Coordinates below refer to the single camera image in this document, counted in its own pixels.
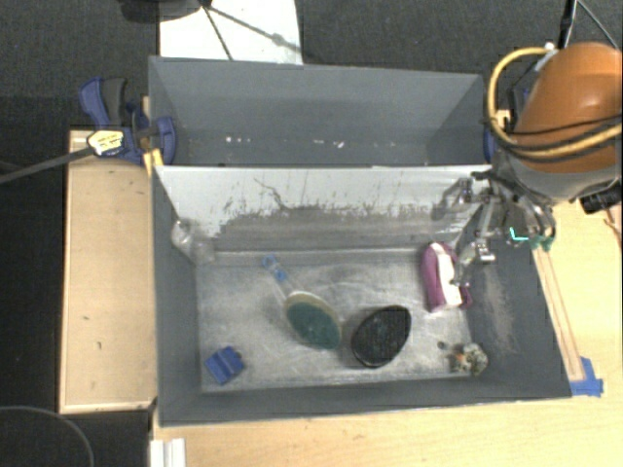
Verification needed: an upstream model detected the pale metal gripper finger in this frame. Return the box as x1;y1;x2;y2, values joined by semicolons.
430;176;482;222
449;237;497;290

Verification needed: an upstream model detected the pale wood board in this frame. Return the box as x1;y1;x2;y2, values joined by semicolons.
57;128;160;415

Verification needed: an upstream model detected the black cylinder on white bracket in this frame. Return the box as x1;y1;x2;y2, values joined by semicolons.
579;182;623;215

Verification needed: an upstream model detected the small grey-green toy animal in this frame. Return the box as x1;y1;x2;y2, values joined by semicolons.
448;341;490;375

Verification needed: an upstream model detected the grey metal bin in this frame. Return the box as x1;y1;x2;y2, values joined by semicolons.
147;55;573;428

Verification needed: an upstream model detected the purple and white sponge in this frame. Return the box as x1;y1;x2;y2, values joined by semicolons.
421;241;474;313

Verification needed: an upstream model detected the green scrub brush clear handle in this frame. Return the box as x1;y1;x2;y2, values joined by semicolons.
261;255;344;351

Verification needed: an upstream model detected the black oval pad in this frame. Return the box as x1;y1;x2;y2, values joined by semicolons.
349;305;413;370

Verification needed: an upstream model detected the small blue block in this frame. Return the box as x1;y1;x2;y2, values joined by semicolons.
203;344;245;386

